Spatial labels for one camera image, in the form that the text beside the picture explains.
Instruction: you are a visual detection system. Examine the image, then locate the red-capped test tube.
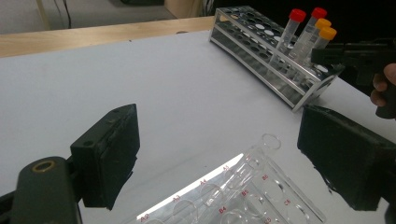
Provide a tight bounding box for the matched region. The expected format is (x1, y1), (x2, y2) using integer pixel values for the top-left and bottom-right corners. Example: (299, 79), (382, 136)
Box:
(290, 7), (329, 61)
(273, 8), (307, 68)

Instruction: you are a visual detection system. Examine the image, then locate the metal tube rack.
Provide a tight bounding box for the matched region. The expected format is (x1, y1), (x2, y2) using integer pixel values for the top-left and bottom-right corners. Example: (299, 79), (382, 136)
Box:
(208, 5), (346, 113)

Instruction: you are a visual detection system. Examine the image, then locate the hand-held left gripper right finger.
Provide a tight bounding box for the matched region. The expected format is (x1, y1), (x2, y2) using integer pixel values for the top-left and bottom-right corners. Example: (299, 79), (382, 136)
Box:
(297, 104), (396, 212)

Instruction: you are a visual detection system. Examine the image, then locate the orange-capped test tube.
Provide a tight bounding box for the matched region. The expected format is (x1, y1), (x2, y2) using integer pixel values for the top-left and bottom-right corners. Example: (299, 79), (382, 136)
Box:
(306, 26), (338, 64)
(300, 18), (332, 62)

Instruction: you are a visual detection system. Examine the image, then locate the clear acrylic tube rack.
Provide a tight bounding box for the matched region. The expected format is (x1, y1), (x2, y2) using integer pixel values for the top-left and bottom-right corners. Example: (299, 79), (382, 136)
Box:
(122, 133), (328, 224)

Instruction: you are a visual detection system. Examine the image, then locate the black hanging cable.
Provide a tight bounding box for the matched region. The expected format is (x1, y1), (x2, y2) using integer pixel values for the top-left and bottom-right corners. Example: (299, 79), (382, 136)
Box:
(60, 0), (74, 30)

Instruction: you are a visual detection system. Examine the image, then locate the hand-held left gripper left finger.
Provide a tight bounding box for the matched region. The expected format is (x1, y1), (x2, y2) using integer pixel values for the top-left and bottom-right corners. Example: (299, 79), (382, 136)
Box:
(69, 103), (141, 211)

